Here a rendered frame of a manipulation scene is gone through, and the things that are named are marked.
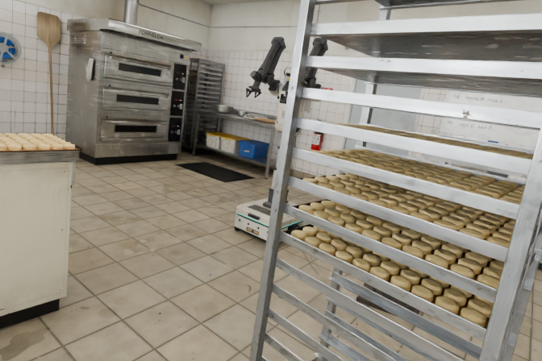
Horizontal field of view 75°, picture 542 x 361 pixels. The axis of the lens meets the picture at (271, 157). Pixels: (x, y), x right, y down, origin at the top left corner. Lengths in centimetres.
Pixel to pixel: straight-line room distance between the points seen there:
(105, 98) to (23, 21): 151
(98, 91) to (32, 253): 358
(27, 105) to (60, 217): 421
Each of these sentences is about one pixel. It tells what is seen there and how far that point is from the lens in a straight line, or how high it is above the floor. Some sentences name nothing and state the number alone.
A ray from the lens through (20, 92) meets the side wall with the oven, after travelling 616.
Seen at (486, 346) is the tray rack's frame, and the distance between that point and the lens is 91.
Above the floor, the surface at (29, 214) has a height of 58.
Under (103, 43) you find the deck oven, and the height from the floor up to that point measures 170.
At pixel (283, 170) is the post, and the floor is 109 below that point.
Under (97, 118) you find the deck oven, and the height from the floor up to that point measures 69.
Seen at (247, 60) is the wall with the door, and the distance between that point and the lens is 703.
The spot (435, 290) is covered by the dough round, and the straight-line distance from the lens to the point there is 104.
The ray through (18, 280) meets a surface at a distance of 219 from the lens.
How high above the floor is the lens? 129
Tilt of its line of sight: 10 degrees down
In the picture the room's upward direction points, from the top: 8 degrees clockwise
